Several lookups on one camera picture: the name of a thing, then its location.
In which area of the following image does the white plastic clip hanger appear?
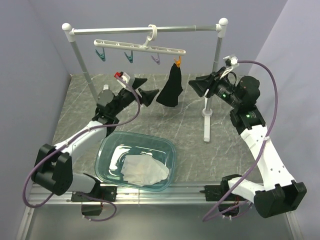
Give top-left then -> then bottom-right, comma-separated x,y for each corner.
93,24 -> 186,56

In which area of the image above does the orange clothespin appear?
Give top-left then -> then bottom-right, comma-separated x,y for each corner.
173,56 -> 182,68

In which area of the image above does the teal clothespin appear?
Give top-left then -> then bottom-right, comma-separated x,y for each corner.
124,50 -> 134,64
95,49 -> 106,62

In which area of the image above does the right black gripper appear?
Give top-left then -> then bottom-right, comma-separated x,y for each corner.
188,66 -> 242,109

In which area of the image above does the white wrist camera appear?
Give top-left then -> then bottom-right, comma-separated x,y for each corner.
220,55 -> 239,79
114,72 -> 133,89

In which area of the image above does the aluminium mounting rail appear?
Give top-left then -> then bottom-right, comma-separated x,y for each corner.
26,181 -> 293,206

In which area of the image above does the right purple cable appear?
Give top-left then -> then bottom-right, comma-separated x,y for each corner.
201,59 -> 278,222

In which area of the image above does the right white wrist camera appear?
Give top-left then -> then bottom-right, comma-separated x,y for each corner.
220,55 -> 239,79

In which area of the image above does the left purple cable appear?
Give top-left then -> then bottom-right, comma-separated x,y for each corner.
22,77 -> 141,222

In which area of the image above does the white metal drying rack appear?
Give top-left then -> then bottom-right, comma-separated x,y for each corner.
61,17 -> 229,143

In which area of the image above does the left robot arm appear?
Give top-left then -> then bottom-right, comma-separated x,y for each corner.
28,76 -> 159,201

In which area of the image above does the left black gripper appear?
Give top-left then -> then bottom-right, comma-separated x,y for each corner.
111,78 -> 160,117

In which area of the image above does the translucent teal plastic basin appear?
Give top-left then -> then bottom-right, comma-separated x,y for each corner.
95,131 -> 177,192

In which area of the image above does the purple cable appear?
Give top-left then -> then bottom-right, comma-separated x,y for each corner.
201,59 -> 278,222
22,77 -> 141,222

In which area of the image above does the white cloth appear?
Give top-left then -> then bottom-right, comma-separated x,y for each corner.
121,155 -> 170,186

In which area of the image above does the purple clothespin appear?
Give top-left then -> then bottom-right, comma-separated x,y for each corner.
151,54 -> 161,65

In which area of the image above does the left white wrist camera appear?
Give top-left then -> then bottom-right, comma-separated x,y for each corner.
114,72 -> 133,89

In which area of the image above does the teal clothespin far left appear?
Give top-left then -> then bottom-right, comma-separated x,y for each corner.
95,49 -> 106,62

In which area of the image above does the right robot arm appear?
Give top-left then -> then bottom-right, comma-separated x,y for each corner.
188,72 -> 307,218

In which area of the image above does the black underwear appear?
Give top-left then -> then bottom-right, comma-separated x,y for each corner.
156,63 -> 183,108

